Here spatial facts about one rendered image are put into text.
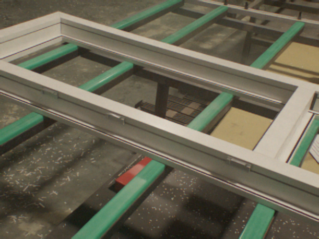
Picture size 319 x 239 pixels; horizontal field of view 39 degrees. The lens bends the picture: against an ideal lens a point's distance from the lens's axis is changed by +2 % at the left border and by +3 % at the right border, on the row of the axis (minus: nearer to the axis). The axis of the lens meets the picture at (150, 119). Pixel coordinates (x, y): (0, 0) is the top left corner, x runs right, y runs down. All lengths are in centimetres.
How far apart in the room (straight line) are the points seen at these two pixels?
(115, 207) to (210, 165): 22
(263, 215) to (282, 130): 22
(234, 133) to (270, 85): 33
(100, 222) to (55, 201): 136
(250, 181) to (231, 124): 71
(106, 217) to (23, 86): 47
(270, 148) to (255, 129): 66
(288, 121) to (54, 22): 85
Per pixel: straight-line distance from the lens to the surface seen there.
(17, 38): 145
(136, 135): 100
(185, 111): 229
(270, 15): 210
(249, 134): 158
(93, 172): 234
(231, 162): 92
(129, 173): 132
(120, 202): 86
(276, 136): 101
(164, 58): 139
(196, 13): 215
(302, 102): 118
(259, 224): 88
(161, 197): 131
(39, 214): 212
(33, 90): 114
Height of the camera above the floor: 144
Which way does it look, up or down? 31 degrees down
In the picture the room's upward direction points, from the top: 6 degrees clockwise
